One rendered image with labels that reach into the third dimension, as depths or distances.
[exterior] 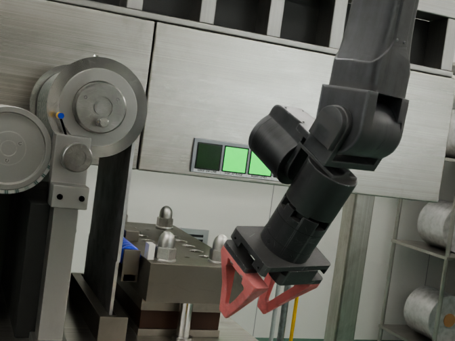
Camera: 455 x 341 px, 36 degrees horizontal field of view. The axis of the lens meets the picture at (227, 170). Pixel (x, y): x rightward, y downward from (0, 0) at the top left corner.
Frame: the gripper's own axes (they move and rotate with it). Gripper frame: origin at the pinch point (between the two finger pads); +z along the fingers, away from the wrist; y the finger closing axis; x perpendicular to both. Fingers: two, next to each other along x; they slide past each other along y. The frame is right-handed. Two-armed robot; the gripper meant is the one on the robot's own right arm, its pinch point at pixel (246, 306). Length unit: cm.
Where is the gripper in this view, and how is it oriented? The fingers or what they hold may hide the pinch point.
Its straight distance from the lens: 80.3
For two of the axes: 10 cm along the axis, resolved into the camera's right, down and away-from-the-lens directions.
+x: 5.1, 6.0, -6.2
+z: -4.4, 8.0, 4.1
